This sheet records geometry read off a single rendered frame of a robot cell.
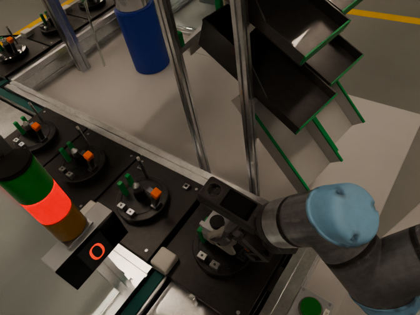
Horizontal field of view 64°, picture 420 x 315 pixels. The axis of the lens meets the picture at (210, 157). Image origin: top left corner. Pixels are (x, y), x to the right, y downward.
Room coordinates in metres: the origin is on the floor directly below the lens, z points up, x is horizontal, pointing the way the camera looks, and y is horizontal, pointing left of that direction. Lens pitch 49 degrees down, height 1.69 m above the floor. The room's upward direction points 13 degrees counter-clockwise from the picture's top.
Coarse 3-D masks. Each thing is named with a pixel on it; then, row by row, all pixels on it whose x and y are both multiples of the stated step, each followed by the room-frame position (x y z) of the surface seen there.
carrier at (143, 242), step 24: (144, 168) 0.64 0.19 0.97; (168, 168) 0.62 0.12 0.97; (120, 192) 0.56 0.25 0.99; (144, 192) 0.53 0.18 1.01; (168, 192) 0.53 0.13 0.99; (192, 192) 0.52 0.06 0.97; (120, 216) 0.50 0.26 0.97; (144, 216) 0.47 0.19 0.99; (168, 216) 0.47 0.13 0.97; (144, 240) 0.42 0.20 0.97; (168, 240) 0.41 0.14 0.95
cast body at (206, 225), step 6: (210, 216) 0.37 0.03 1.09; (216, 216) 0.36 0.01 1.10; (222, 216) 0.36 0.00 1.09; (204, 222) 0.36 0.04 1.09; (210, 222) 0.35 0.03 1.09; (216, 222) 0.35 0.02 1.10; (222, 222) 0.34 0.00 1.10; (228, 222) 0.35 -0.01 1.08; (204, 228) 0.35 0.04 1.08; (210, 228) 0.34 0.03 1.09; (216, 228) 0.34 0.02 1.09; (204, 234) 0.35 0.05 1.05
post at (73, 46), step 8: (48, 0) 1.40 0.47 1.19; (56, 0) 1.43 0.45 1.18; (48, 8) 1.42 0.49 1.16; (56, 8) 1.42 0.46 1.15; (56, 16) 1.40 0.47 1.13; (64, 16) 1.43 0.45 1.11; (56, 24) 1.42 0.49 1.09; (64, 24) 1.42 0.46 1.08; (64, 32) 1.40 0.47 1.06; (72, 32) 1.43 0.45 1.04; (64, 40) 1.42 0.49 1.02; (72, 40) 1.42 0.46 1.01; (72, 48) 1.40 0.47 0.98; (80, 48) 1.43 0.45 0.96; (72, 56) 1.42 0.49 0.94; (80, 56) 1.42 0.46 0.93; (80, 64) 1.40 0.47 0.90; (88, 64) 1.43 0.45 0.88
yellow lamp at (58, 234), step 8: (72, 208) 0.30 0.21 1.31; (72, 216) 0.29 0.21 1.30; (80, 216) 0.30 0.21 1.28; (56, 224) 0.27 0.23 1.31; (64, 224) 0.28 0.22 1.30; (72, 224) 0.28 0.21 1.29; (80, 224) 0.29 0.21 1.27; (56, 232) 0.27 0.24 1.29; (64, 232) 0.27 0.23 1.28; (72, 232) 0.28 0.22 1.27; (80, 232) 0.28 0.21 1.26; (64, 240) 0.27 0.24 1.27
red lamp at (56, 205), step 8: (56, 184) 0.31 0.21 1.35; (56, 192) 0.29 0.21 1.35; (64, 192) 0.31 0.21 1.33; (48, 200) 0.28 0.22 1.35; (56, 200) 0.29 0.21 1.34; (64, 200) 0.30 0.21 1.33; (24, 208) 0.28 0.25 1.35; (32, 208) 0.27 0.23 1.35; (40, 208) 0.27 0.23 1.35; (48, 208) 0.28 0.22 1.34; (56, 208) 0.28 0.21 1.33; (64, 208) 0.29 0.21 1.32; (40, 216) 0.27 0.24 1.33; (48, 216) 0.27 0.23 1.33; (56, 216) 0.28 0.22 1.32; (64, 216) 0.28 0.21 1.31; (48, 224) 0.27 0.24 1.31
